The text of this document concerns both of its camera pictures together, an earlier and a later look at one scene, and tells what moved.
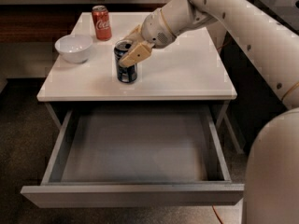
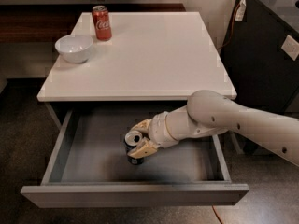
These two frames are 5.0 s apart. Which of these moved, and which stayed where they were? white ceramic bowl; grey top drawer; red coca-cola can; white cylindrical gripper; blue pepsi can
Moved: white cylindrical gripper; blue pepsi can
Stayed: grey top drawer; red coca-cola can; white ceramic bowl
